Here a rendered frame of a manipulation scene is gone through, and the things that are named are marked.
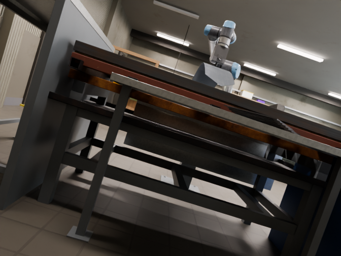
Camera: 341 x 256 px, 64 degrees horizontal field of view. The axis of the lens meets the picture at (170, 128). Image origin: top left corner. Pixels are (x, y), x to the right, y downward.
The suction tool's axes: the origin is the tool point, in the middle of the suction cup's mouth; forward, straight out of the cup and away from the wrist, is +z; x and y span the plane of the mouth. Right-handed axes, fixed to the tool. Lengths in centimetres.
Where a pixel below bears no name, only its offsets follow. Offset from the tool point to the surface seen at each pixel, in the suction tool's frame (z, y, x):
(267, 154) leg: 43, 69, 29
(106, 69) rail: 25, -60, -33
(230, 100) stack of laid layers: 19.3, 6.1, -36.1
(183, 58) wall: -183, 59, 984
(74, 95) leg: 42, -72, -32
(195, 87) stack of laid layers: 18.6, -13.5, -35.3
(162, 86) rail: 23, -30, -35
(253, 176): 65, 69, 40
